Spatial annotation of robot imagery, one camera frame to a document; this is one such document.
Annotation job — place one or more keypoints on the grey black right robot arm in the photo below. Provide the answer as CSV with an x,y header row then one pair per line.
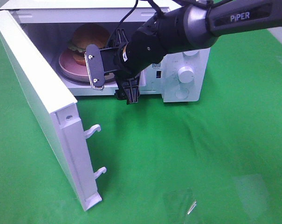
x,y
195,25

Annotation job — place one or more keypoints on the white warning label sticker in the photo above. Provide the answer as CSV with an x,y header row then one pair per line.
x,y
156,65

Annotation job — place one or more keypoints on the pink round plate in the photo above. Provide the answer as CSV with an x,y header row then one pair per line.
x,y
71,69

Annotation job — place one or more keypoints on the white timer knob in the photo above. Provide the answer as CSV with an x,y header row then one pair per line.
x,y
185,74

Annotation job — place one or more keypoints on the round door release button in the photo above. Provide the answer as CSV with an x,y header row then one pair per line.
x,y
182,93

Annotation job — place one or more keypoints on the burger with lettuce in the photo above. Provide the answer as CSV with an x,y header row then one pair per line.
x,y
85,35

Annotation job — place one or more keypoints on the white microwave oven body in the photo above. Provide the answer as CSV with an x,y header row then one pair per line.
x,y
37,33

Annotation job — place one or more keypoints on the clear tape patch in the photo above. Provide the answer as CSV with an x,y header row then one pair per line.
x,y
178,202

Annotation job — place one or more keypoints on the white upper power knob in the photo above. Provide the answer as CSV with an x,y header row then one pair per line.
x,y
190,53

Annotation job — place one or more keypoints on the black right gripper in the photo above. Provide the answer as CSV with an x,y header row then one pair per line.
x,y
125,59

